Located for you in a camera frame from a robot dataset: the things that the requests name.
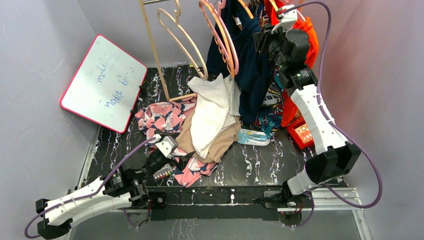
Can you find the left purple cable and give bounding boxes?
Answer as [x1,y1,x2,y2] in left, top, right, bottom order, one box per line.
[23,134,163,240]

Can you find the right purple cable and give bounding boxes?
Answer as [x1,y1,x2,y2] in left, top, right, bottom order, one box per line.
[278,0,384,210]

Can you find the pink hanger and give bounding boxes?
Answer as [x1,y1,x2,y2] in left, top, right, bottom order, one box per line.
[198,0,239,78]

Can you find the white shorts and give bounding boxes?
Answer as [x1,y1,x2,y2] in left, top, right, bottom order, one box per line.
[188,74,241,159]

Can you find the purple cable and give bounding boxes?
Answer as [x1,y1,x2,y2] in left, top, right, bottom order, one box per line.
[278,0,384,210]
[23,134,163,240]

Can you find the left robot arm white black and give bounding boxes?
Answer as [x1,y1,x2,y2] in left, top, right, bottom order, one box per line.
[35,149,186,240]

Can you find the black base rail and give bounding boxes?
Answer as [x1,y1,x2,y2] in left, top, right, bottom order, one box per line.
[66,185,362,222]

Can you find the beige shorts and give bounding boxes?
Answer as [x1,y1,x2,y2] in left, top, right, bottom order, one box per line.
[176,110,241,164]

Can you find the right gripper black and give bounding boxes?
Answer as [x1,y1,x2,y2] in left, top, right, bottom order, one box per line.
[253,22,289,70]

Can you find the blue correction tape package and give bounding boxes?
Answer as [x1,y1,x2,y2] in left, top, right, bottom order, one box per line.
[237,128,270,146]

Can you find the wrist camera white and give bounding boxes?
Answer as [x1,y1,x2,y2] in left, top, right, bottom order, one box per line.
[154,134,178,159]
[271,4,298,34]

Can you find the comic print shorts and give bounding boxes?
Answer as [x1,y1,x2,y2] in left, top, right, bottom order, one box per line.
[248,0,283,139]

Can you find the pink patterned shorts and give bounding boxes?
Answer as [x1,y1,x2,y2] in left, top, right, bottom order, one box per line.
[134,96,217,188]

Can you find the wooden rack frame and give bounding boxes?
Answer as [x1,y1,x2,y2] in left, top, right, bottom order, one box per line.
[138,0,197,102]

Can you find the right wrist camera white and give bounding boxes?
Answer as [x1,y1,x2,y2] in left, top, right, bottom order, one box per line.
[271,4,298,34]

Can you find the orange shorts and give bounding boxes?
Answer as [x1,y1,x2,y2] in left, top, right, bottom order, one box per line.
[264,0,320,127]

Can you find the colour marker pack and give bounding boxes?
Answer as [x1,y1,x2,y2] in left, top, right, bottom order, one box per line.
[153,164,177,181]

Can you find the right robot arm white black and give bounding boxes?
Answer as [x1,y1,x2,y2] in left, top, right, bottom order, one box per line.
[253,24,361,207]

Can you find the red plastic bin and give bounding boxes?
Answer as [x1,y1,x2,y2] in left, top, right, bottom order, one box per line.
[287,117,315,150]

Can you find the pink framed whiteboard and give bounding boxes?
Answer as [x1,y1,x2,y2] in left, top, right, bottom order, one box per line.
[59,34,148,134]

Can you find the navy blue shorts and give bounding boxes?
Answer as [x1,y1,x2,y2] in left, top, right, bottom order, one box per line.
[221,0,271,124]

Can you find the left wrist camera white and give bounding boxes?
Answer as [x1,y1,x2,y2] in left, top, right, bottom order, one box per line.
[154,134,178,159]

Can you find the yellow hanger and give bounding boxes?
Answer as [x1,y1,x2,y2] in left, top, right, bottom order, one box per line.
[268,0,279,13]

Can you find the orange hanger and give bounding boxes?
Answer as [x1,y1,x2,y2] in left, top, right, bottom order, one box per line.
[232,0,254,30]

